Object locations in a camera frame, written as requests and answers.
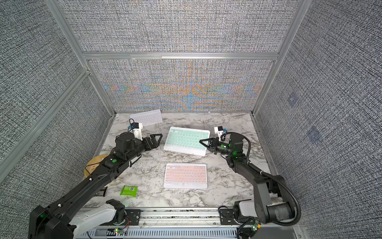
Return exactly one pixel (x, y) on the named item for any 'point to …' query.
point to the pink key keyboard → (185, 175)
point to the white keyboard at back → (147, 118)
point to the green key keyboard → (186, 140)
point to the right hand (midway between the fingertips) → (200, 139)
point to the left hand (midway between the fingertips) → (159, 135)
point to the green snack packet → (129, 190)
